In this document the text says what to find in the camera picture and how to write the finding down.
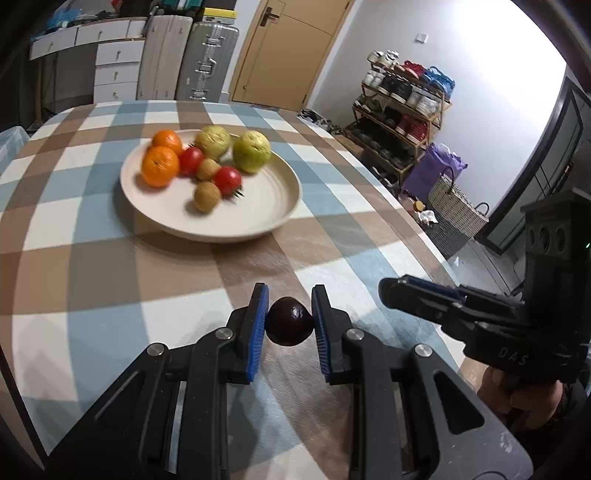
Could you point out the person's right hand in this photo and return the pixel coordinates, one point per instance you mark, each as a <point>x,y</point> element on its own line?
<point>521,401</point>

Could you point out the tan wooden door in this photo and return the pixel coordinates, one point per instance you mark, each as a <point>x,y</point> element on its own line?
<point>286,60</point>

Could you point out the brown kiwi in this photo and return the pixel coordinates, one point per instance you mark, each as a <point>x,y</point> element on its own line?
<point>207,169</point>
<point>206,196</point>

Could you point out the small orange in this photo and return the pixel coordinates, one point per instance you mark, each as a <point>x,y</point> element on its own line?
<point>167,141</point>

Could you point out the teal suitcase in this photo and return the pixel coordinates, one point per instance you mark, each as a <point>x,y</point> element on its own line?
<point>184,3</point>

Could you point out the dark purple round fruit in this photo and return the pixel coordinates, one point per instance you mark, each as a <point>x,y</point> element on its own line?
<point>288,321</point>

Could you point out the woven basket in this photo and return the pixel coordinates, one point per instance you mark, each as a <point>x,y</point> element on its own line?
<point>455,217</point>

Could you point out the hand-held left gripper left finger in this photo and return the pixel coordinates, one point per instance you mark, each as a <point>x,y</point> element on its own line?
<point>258,332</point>

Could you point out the blue plastic bag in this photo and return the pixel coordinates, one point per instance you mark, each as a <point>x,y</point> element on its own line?
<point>67,11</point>

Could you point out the green guava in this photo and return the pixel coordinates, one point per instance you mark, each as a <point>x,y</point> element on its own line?
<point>251,151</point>
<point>212,142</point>

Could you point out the row of assorted shoes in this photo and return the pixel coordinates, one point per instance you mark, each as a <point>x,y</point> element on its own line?
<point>406,87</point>

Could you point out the red tomato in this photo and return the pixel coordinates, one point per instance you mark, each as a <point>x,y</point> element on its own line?
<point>190,160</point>
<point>227,181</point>

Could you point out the large orange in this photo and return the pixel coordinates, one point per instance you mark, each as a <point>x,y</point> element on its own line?
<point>160,166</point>

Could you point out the purple bag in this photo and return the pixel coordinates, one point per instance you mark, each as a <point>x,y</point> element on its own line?
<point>429,170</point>

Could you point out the large cream plate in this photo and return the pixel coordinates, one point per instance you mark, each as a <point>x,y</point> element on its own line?
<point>263,203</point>

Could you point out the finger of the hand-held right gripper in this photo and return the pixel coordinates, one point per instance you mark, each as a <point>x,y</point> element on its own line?
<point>425,300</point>

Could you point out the checked tablecloth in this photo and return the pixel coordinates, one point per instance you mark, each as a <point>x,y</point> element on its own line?
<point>92,258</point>

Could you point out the yellow black box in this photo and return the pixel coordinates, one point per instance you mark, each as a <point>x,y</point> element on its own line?
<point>219,14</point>

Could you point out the silver suitcase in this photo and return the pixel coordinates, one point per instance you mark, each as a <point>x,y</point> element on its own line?
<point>207,60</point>

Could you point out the white crumpled paper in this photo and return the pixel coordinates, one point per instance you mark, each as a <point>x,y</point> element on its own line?
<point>425,216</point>

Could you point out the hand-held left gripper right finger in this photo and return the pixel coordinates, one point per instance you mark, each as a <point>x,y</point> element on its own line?
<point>321,332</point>

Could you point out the white drawer desk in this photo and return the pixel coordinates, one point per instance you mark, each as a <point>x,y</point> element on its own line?
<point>115,74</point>

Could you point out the wooden shoe rack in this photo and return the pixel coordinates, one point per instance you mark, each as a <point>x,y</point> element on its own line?
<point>401,138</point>

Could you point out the pile of sneakers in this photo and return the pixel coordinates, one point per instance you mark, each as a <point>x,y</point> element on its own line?
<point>316,120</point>

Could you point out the beige suitcase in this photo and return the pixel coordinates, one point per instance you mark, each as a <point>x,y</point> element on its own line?
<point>161,55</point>

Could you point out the brown cardboard box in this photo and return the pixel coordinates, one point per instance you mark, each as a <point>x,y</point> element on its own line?
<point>348,145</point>

